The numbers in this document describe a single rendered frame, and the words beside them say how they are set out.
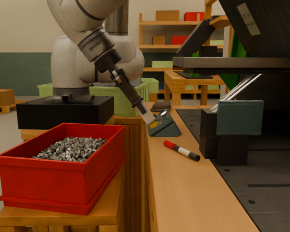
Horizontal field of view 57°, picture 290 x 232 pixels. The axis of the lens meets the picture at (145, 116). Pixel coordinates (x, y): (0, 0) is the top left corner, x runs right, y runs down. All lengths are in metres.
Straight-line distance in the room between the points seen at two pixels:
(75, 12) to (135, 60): 0.50
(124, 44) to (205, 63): 0.69
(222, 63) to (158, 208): 0.27
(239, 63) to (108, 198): 0.42
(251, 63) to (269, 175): 0.23
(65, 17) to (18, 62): 7.87
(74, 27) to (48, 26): 7.54
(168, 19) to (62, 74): 6.28
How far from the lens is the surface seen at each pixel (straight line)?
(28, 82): 8.53
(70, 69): 1.14
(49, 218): 0.64
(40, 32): 8.35
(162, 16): 7.32
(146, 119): 0.79
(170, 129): 0.79
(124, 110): 1.55
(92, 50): 0.75
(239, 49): 0.77
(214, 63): 0.50
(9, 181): 0.68
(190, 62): 0.49
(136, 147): 1.56
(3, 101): 6.14
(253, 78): 0.65
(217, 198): 0.48
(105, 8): 0.69
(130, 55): 1.16
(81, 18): 0.73
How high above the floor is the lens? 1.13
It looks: 12 degrees down
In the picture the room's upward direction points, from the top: straight up
